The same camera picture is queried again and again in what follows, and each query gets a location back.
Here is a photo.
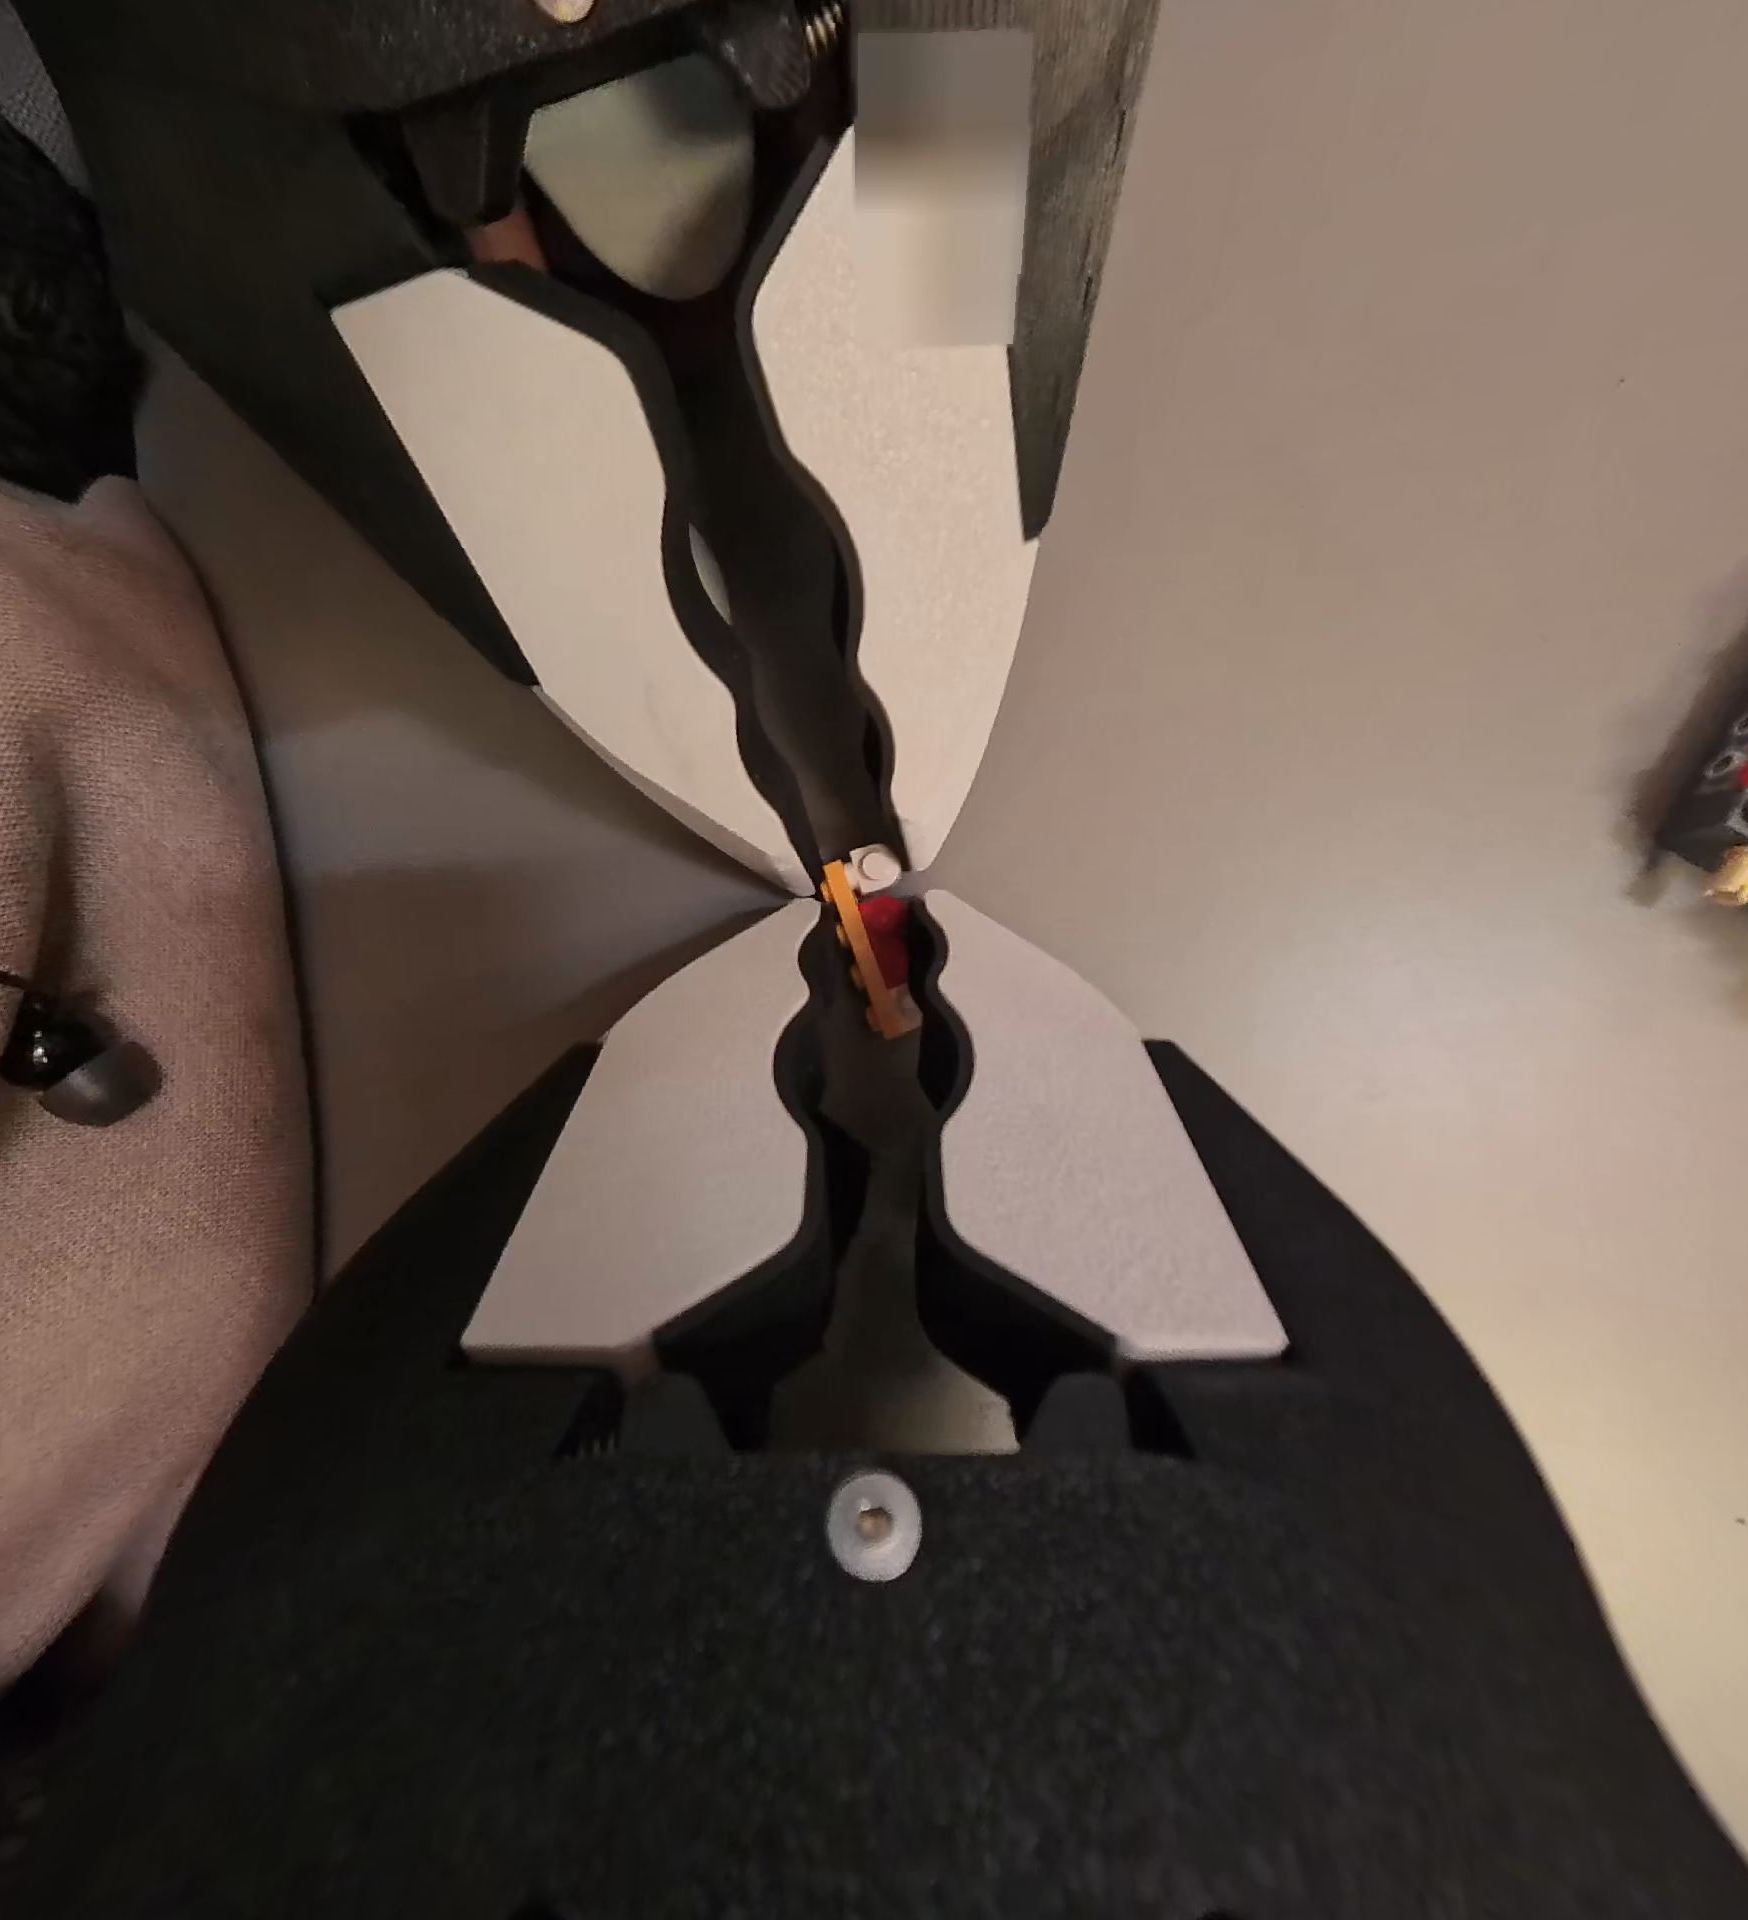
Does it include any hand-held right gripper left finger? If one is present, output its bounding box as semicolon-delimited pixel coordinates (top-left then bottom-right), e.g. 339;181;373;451
458;890;838;1449

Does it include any person's beige sweater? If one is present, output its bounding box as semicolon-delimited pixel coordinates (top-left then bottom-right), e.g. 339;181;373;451
0;458;317;1741

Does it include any black wired earbud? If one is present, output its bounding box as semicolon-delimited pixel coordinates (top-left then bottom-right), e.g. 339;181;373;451
0;946;161;1129

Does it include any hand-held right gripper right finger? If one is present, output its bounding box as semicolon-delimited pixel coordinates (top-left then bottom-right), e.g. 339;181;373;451
908;885;1291;1446

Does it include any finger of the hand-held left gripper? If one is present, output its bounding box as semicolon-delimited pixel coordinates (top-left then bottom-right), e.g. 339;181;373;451
730;126;1044;879
332;259;835;893

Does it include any orange and red lego assembly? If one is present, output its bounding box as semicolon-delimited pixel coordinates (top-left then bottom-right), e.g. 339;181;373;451
818;844;932;1043

